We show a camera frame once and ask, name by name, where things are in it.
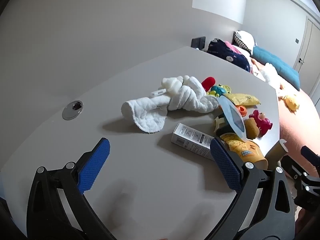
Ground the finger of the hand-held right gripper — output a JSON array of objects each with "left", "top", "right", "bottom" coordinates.
[
  {"left": 301, "top": 145, "right": 320, "bottom": 165},
  {"left": 282, "top": 155, "right": 312, "bottom": 180}
]

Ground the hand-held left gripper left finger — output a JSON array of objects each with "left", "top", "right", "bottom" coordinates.
[{"left": 26, "top": 137, "right": 118, "bottom": 240}]

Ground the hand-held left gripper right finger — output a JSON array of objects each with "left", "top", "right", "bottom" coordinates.
[{"left": 204, "top": 137, "right": 297, "bottom": 240}]

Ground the white quilted towel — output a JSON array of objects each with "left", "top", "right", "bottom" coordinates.
[{"left": 121, "top": 76, "right": 222, "bottom": 133}]

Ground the yellow orange snack packet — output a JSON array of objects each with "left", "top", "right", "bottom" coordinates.
[{"left": 220, "top": 133, "right": 269, "bottom": 170}]

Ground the cardboard tube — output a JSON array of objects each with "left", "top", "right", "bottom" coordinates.
[{"left": 265, "top": 139, "right": 288, "bottom": 167}]

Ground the bed with orange sheet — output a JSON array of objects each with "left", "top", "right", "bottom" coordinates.
[{"left": 250, "top": 55, "right": 320, "bottom": 178}]

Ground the cream plastic toy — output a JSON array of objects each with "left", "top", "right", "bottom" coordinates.
[{"left": 212, "top": 115, "right": 227, "bottom": 133}]

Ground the white cardboard box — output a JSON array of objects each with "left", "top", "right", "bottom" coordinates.
[{"left": 171, "top": 123, "right": 217, "bottom": 161}]

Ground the brown toy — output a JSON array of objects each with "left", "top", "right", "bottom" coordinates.
[{"left": 244, "top": 118, "right": 260, "bottom": 140}]

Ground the blue silver foil packet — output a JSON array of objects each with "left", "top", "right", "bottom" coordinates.
[{"left": 216, "top": 95, "right": 247, "bottom": 140}]

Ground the yellow duck plush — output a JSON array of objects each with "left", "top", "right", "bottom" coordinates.
[{"left": 282, "top": 94, "right": 300, "bottom": 113}]

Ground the silver desk grommet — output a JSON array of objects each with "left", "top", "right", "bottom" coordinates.
[{"left": 62, "top": 100, "right": 84, "bottom": 120}]

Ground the grey desk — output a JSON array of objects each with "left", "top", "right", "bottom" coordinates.
[{"left": 0, "top": 45, "right": 280, "bottom": 240}]

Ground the pink bear toy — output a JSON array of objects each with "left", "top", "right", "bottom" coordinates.
[{"left": 249, "top": 109, "right": 273, "bottom": 138}]

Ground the teal and yellow toy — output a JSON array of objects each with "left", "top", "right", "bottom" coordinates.
[{"left": 206, "top": 84, "right": 232, "bottom": 98}]

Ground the red toy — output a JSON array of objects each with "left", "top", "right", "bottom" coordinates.
[{"left": 201, "top": 77, "right": 216, "bottom": 90}]

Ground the white goose plush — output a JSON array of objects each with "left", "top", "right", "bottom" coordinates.
[{"left": 260, "top": 62, "right": 280, "bottom": 88}]

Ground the teal cushion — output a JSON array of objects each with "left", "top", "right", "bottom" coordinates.
[{"left": 251, "top": 46, "right": 300, "bottom": 92}]

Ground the grey door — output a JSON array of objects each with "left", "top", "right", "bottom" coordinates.
[{"left": 292, "top": 17, "right": 320, "bottom": 98}]

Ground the navy patterned blanket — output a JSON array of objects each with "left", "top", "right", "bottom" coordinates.
[{"left": 206, "top": 38, "right": 251, "bottom": 72}]

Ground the pink cloth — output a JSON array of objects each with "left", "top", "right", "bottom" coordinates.
[{"left": 224, "top": 41, "right": 244, "bottom": 55}]

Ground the checkered pillow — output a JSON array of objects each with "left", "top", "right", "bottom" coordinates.
[{"left": 232, "top": 30, "right": 256, "bottom": 52}]

